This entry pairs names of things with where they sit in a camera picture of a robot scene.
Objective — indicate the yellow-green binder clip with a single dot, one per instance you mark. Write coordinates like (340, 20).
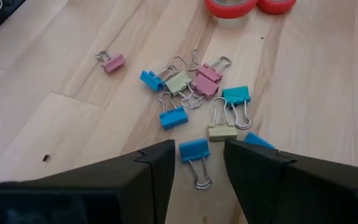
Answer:
(222, 133)
(179, 83)

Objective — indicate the small black debris piece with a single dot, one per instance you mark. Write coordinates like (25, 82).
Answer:
(46, 157)

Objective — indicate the pink binder clip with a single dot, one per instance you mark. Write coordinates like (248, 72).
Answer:
(114, 63)
(209, 73)
(205, 86)

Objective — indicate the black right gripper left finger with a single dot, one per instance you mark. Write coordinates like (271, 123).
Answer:
(89, 199)

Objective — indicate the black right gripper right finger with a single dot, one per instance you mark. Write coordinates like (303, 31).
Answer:
(306, 196)

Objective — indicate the black table-level camera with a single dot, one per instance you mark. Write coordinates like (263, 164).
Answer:
(8, 9)

